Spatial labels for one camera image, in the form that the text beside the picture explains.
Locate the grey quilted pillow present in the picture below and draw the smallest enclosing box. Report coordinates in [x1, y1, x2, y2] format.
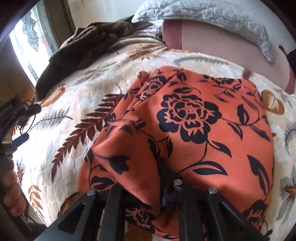
[132, 1, 275, 63]

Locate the dark brown fleece blanket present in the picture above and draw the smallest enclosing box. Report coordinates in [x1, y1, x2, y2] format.
[35, 17, 151, 101]

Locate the purple satin cloth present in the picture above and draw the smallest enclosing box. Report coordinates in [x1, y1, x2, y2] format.
[132, 21, 163, 41]

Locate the orange black floral garment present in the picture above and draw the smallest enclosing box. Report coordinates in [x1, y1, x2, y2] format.
[78, 66, 274, 240]

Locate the cream leaf-pattern plush blanket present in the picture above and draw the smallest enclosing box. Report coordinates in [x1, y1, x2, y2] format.
[14, 38, 295, 240]

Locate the left hand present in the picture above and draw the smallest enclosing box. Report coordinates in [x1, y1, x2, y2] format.
[2, 157, 26, 217]

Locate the pink bed sheet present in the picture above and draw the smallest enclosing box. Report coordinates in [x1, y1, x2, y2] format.
[162, 20, 295, 94]

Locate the window with floral decal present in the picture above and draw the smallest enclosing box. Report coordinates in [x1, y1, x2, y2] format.
[10, 1, 59, 86]

